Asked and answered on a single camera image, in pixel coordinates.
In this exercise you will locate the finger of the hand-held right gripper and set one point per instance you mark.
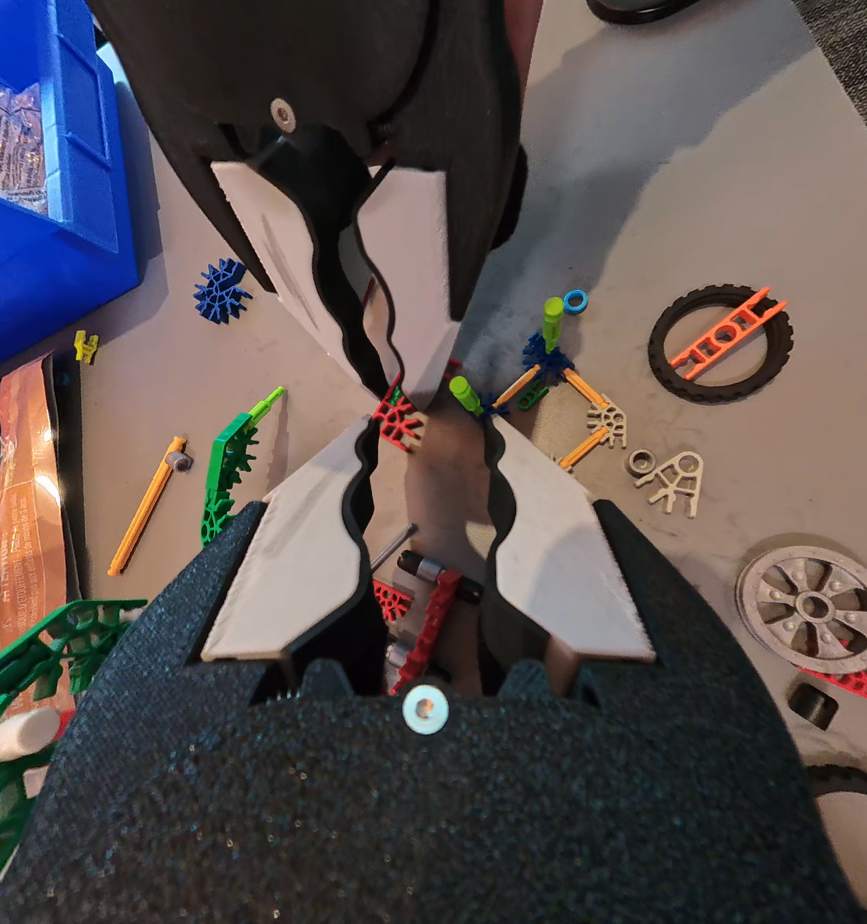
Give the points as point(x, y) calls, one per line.
point(282, 246)
point(419, 260)

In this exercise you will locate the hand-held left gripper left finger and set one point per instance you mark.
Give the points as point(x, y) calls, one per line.
point(282, 578)

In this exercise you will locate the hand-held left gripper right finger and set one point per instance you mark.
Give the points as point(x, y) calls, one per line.
point(571, 571)

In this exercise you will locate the red connector pair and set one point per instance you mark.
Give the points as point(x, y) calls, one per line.
point(398, 419)

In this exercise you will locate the orange rod blue connector frame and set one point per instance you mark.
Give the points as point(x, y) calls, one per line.
point(549, 378)

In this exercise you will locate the blue snowflake connector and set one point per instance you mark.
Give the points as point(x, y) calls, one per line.
point(222, 289)

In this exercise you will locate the small red connector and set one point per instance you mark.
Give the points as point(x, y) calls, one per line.
point(390, 595)
point(860, 682)

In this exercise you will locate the thin grey rod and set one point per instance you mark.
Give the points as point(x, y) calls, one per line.
point(395, 546)

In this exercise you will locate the small grey spacer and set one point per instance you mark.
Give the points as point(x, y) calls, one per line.
point(643, 465)

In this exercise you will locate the grey fan connector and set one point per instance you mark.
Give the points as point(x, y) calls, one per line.
point(679, 484)

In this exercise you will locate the orange rod grey end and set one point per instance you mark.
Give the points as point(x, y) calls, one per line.
point(148, 506)

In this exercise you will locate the small yellow connector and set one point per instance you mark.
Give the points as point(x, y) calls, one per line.
point(86, 345)

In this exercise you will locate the black rubber tire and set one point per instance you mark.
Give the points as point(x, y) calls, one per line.
point(852, 783)
point(722, 394)

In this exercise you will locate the grey wheel hub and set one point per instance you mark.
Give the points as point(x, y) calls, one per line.
point(813, 607)

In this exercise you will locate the blue plastic bin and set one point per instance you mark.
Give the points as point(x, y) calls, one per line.
point(37, 217)

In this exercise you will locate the orange ladder connector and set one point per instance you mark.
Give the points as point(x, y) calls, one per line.
point(715, 340)

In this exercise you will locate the small black piece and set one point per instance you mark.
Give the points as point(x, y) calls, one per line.
point(813, 703)

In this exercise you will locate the printed toy packet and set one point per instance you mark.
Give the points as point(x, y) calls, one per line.
point(15, 506)

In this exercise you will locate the multicolour toy model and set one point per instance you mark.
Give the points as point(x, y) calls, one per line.
point(30, 693)

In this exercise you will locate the clear plastic bag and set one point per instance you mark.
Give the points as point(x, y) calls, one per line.
point(1, 145)

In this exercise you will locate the black chair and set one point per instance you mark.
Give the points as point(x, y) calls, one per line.
point(643, 7)

